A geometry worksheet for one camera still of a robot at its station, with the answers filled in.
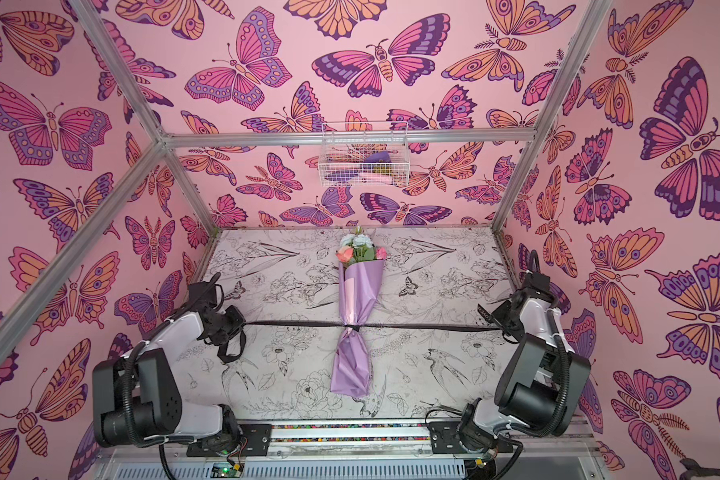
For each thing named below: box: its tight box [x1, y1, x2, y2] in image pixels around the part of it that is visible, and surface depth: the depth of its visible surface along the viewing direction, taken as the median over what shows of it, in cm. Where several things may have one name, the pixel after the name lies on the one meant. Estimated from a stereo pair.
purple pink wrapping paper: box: [331, 260, 385, 397], surface depth 91 cm
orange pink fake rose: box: [335, 245, 355, 263], surface depth 109 cm
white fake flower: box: [340, 234, 374, 250], surface depth 108 cm
